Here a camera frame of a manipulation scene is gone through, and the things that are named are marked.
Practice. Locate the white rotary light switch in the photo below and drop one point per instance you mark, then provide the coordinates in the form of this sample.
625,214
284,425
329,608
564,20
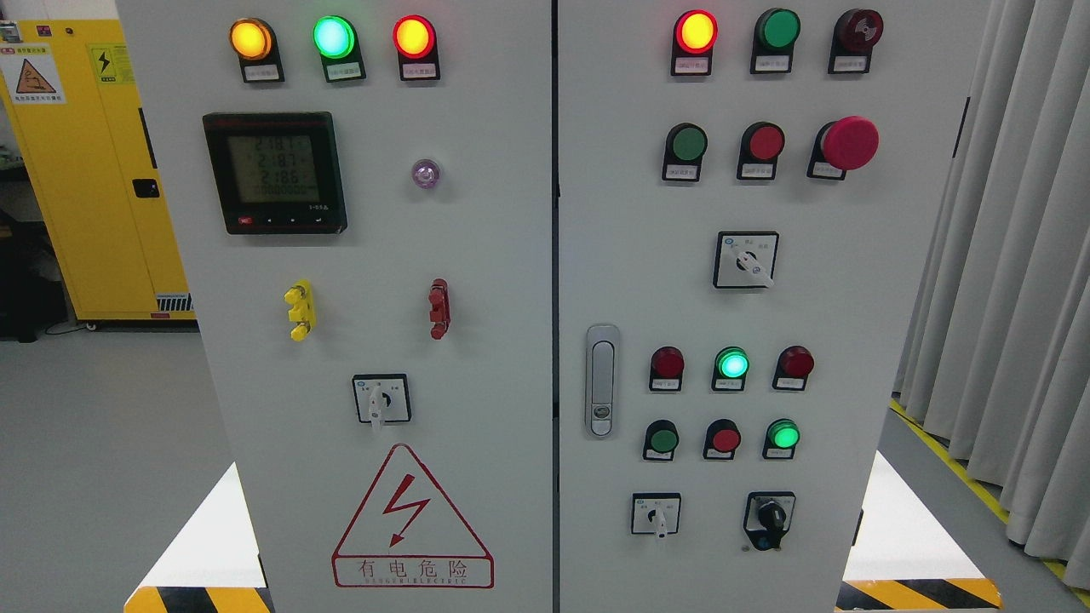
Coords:
382,399

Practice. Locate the grey electrical control cabinet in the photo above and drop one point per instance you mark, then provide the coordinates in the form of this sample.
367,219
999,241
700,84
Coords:
549,123

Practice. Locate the red terminal connector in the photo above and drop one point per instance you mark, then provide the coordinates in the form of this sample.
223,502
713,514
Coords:
439,315

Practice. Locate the dark red indicator lamp left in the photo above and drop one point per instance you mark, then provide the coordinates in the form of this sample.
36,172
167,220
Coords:
666,370

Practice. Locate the dark red indicator lamp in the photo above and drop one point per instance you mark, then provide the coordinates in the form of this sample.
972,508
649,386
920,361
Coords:
666,370
793,367

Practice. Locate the green push button lower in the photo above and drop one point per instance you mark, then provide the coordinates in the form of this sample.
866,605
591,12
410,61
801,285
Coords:
661,440

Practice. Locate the small clear lamp bulb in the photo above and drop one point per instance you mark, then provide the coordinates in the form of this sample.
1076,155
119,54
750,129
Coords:
426,173

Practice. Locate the lit green indicator lamp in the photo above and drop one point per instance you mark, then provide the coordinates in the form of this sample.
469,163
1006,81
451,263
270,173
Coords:
730,369

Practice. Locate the white rotary selector upper right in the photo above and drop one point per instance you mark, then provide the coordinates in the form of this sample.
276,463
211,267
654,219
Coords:
745,260

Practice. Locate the white rotary selector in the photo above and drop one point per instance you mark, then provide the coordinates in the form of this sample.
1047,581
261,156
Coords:
745,260
655,514

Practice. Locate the green push button upper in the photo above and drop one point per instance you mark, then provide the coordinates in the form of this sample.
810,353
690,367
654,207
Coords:
684,148

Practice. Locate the red push button lower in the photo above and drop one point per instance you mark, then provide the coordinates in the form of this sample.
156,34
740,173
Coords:
722,440

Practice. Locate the red push button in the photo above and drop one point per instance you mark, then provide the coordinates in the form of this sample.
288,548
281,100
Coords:
760,146
722,440

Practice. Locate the white rotary selector lower right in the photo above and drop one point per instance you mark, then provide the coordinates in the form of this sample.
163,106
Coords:
655,514

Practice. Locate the yellow terminal connector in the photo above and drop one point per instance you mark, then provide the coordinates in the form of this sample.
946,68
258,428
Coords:
300,299

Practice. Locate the dark red indicator lamp right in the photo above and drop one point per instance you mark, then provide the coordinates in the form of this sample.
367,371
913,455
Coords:
793,367

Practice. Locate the red electric danger sticker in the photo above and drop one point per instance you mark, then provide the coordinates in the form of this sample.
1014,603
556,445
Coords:
407,533

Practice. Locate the lit green push button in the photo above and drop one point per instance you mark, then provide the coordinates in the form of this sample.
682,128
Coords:
782,438

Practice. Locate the red push button upper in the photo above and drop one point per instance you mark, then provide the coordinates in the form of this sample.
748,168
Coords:
760,146

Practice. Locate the red indicator light top left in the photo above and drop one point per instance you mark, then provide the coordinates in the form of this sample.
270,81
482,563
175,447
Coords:
417,46

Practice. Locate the red indicator light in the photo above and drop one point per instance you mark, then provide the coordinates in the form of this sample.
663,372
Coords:
692,45
417,46

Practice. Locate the black digital power meter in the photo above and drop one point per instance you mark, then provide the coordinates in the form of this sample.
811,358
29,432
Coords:
276,172

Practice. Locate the red indicator light top right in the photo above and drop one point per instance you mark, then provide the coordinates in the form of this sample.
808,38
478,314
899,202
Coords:
692,45

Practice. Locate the green indicator light top left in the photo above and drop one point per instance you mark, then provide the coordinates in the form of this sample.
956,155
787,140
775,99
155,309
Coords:
337,43

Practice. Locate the red emergency stop button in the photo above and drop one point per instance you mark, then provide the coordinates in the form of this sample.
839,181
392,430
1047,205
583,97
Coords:
842,146

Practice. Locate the green indicator lamp top right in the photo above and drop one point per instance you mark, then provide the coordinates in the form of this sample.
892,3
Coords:
774,37

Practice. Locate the yellow indicator light top left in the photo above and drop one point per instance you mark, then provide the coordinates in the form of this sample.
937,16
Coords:
255,44

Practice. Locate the dark red buzzer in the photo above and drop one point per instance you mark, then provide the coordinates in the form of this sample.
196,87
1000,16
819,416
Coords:
855,35

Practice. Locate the white platform with hazard stripes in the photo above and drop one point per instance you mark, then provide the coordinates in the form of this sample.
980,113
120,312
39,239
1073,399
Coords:
903,559

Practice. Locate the grey curtain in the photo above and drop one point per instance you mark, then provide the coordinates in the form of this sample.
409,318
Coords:
997,357

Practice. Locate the yellow safety storage cabinet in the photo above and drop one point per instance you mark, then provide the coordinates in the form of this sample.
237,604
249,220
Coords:
70,91

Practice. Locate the silver cabinet door handle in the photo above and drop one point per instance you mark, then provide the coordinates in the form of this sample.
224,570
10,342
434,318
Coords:
601,343

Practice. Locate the black knob selector switch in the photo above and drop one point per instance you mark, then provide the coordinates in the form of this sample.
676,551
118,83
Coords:
768,518

